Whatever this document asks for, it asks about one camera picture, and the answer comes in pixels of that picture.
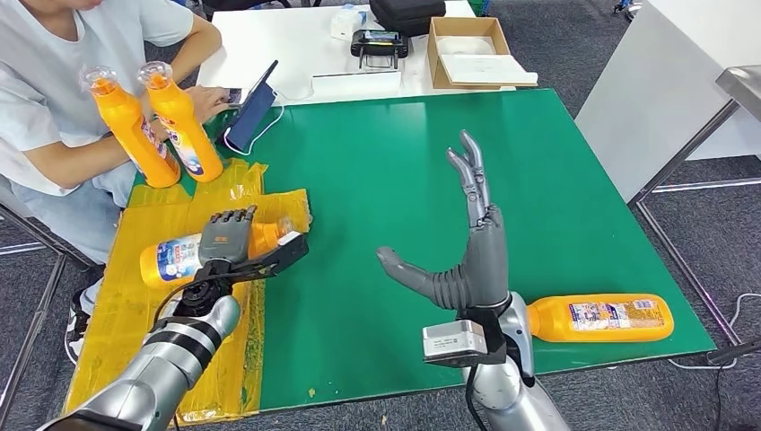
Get black handheld controller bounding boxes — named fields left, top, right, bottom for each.
left=350, top=30, right=410, bottom=71

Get green top table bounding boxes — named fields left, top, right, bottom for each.
left=127, top=89, right=718, bottom=413

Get white charging cable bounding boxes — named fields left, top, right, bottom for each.
left=223, top=93, right=286, bottom=157

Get white plastic bag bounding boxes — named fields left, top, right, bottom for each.
left=436, top=36, right=497, bottom=57

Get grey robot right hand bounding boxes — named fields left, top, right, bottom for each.
left=376, top=129, right=512, bottom=312

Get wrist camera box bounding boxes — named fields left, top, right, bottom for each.
left=202, top=230, right=311, bottom=286
left=422, top=309, right=510, bottom=369

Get green plastic crate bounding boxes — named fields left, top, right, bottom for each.
left=444, top=0, right=492, bottom=18

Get blue wheeled item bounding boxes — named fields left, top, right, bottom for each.
left=610, top=0, right=642, bottom=23

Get dark metal floor bar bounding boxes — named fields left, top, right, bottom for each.
left=704, top=336, right=761, bottom=368

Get white floor cable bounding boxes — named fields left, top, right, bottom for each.
left=665, top=292, right=761, bottom=374

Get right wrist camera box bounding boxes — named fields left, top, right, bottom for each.
left=422, top=309, right=510, bottom=369

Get steel table frame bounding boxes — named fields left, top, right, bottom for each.
left=626, top=66, right=761, bottom=367

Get black zip case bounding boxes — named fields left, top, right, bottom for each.
left=369, top=0, right=447, bottom=39

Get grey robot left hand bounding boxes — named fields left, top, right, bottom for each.
left=197, top=205, right=258, bottom=267

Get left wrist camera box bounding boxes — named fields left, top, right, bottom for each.
left=202, top=230, right=311, bottom=286

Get person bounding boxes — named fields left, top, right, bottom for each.
left=0, top=0, right=233, bottom=365

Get large white table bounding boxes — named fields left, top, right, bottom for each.
left=575, top=0, right=761, bottom=206

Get cardboard box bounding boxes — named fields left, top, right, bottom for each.
left=427, top=17, right=539, bottom=92

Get white folded sheet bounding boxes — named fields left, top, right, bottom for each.
left=441, top=54, right=539, bottom=87

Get orange detergent bottle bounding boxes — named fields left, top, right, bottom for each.
left=138, top=216, right=302, bottom=291
left=78, top=65, right=182, bottom=189
left=136, top=60, right=225, bottom=184
left=526, top=293, right=676, bottom=345

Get yellow taped sheet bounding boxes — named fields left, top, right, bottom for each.
left=62, top=157, right=313, bottom=427

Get grey metal leg frame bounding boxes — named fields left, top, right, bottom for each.
left=0, top=204, right=73, bottom=418

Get black floor cable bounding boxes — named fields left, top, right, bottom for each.
left=711, top=365, right=725, bottom=431

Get person's right hand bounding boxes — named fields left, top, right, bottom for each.
left=185, top=84, right=233, bottom=126

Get tablet in blue case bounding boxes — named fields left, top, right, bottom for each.
left=223, top=59, right=281, bottom=153

